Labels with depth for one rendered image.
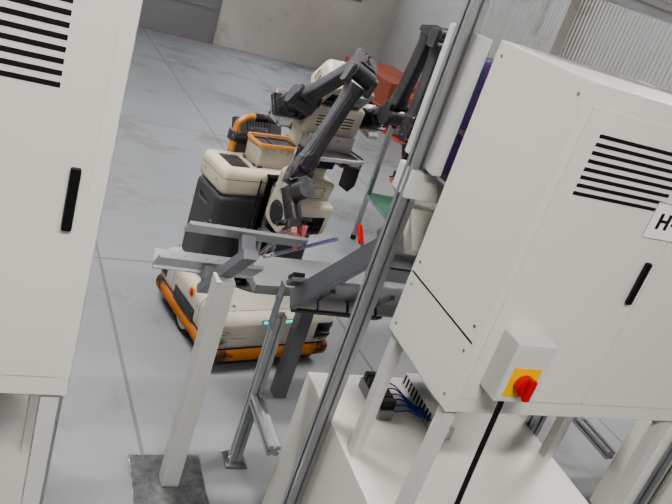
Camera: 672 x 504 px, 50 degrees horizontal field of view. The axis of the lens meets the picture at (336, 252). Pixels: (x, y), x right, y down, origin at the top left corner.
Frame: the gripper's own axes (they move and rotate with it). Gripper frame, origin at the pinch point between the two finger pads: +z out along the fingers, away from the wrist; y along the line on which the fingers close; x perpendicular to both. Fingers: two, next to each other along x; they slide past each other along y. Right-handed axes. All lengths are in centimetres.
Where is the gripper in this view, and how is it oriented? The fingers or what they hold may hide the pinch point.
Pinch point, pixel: (297, 248)
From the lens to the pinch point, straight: 229.0
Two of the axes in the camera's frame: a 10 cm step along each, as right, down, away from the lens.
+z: 1.4, 9.9, -0.7
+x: -4.9, 1.3, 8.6
